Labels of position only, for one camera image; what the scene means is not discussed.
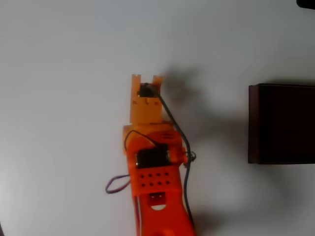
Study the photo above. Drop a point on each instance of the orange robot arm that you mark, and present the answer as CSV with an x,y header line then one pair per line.
x,y
157,182

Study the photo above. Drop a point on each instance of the dark brown box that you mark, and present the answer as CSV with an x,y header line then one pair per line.
x,y
283,123

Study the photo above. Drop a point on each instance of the light orange camera mount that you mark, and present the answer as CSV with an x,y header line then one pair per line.
x,y
145,110

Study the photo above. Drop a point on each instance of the black object at edge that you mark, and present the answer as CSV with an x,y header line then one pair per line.
x,y
307,3

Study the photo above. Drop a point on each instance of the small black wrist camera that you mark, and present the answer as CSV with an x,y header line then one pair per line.
x,y
145,90

